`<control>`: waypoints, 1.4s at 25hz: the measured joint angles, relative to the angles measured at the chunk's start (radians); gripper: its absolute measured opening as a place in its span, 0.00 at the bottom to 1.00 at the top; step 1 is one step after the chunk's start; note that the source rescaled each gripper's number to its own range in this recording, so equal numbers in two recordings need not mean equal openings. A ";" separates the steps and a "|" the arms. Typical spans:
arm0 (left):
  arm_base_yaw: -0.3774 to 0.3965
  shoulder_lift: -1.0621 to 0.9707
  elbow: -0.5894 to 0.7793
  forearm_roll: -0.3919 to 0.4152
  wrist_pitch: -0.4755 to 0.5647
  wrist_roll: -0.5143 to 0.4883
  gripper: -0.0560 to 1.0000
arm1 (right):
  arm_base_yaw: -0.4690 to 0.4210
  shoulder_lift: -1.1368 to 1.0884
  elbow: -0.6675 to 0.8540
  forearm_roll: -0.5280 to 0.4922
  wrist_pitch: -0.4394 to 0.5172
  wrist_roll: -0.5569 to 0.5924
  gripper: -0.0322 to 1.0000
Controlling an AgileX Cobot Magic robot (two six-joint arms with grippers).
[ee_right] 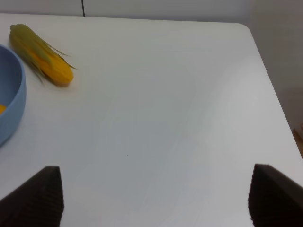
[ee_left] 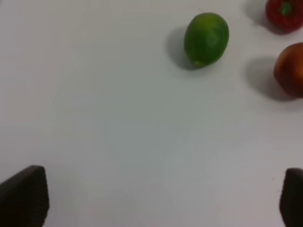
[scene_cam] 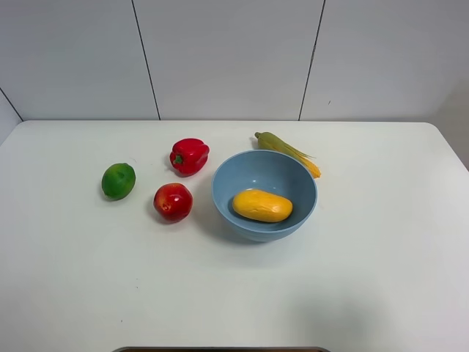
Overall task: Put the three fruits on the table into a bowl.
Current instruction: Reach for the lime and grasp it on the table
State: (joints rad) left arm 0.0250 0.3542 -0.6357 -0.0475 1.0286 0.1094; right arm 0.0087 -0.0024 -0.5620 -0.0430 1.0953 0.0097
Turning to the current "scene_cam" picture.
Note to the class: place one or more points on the red bell pepper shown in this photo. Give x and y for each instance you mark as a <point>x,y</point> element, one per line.
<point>188,156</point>

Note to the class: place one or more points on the corn cob with husk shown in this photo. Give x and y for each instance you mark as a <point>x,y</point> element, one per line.
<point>269,141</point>

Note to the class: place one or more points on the blue plastic bowl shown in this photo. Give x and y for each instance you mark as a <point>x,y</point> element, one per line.
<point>267,171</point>

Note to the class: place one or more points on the yellow mango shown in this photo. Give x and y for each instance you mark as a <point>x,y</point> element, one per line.
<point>262,206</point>

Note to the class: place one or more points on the green lime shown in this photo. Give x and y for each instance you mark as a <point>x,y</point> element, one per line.
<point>118,181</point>

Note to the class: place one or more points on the red apple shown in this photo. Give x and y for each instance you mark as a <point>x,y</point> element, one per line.
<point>173,201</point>

